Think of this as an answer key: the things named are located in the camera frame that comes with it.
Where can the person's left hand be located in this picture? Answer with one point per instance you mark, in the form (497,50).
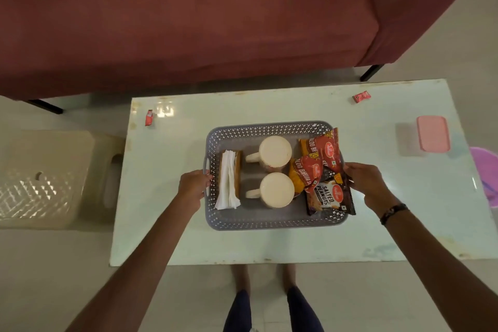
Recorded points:
(191,187)

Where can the person's right hand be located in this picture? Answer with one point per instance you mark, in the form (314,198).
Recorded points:
(369,184)

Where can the person's left thumb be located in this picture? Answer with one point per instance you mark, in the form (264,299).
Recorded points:
(206,177)

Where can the person's right thumb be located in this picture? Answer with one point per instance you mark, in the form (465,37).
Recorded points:
(352,168)

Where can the grey perforated plastic tray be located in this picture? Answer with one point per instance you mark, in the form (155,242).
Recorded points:
(268,219)

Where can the person's right forearm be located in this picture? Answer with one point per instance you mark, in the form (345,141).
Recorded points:
(443,269)

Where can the person's left forearm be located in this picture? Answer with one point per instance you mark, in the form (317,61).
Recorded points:
(136,273)

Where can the white paper napkins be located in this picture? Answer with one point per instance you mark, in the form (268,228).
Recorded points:
(227,184)

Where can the wooden napkin holder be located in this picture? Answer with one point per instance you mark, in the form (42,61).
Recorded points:
(238,174)

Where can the dark brown peanut packet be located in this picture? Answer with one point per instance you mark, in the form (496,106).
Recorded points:
(330,197)

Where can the red and yellow snack packet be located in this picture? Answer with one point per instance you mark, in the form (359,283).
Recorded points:
(307,172)

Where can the white mug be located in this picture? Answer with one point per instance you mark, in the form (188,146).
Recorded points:
(274,152)
(276,190)

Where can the small red sachet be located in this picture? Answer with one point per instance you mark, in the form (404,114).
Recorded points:
(149,117)
(361,96)

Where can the pink plastic lidded box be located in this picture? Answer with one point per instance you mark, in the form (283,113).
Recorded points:
(433,134)

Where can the person's left leg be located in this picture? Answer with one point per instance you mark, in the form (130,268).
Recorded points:
(239,304)

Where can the person's leg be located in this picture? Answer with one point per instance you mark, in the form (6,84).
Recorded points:
(239,304)
(299,304)

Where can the purple plastic stool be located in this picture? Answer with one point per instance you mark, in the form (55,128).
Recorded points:
(486,172)

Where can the person's right leg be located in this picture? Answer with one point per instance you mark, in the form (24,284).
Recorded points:
(299,304)

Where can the maroon sofa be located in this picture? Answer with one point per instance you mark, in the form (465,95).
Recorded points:
(186,20)

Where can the beige plastic stool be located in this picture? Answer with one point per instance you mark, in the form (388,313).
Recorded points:
(46,180)

